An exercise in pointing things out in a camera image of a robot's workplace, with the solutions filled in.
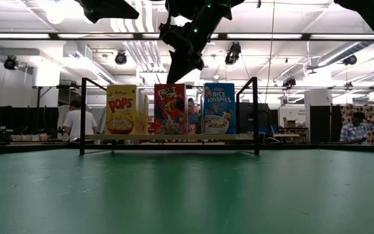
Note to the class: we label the person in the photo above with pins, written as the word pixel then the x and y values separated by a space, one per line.
pixel 356 131
pixel 76 123
pixel 193 120

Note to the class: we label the yellow Pops cereal box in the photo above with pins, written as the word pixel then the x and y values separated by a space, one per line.
pixel 144 113
pixel 120 110

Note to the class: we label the patterned curtain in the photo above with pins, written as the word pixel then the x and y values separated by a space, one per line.
pixel 373 112

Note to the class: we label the black partition panel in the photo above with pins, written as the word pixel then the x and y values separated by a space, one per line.
pixel 18 120
pixel 320 123

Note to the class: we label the blue Rice Krispies cereal box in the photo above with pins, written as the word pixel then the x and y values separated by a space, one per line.
pixel 219 109

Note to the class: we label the black aluminium table frame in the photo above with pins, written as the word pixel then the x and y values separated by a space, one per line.
pixel 28 149

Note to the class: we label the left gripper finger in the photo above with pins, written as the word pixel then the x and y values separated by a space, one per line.
pixel 122 9

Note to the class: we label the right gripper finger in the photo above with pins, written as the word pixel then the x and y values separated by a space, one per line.
pixel 185 65

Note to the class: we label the black shelf side frame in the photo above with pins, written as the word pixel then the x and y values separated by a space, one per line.
pixel 255 113
pixel 83 113

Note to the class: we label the red Froot Loops cereal box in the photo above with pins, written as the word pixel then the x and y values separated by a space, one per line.
pixel 170 110

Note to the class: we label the wooden shelf board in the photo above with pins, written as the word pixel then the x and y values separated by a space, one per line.
pixel 174 137

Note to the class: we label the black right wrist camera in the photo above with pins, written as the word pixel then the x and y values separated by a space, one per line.
pixel 172 35

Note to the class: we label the cardboard box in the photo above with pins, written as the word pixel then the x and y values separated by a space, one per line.
pixel 290 123

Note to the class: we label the black cabinet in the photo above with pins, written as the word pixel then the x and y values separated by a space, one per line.
pixel 246 118

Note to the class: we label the ceiling light strip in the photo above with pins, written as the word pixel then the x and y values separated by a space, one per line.
pixel 343 36
pixel 89 35
pixel 15 35
pixel 265 36

